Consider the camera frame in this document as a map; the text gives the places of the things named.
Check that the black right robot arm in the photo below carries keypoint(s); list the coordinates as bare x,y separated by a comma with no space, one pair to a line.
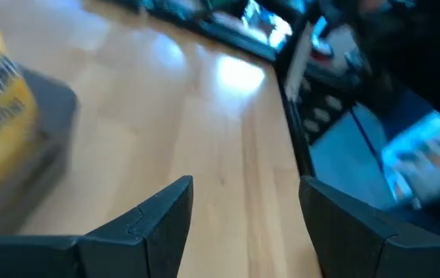
417,54

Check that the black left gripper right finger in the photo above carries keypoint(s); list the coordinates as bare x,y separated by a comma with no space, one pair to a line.
359,239

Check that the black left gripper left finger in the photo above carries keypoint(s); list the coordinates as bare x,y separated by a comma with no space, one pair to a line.
127,247

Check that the yellow Maruchan ramen pack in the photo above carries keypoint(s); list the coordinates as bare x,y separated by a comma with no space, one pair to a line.
0,127

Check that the grey plastic bin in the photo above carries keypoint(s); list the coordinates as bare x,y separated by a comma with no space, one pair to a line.
50,146

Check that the white and blue packet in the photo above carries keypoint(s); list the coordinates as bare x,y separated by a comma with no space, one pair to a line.
424,162

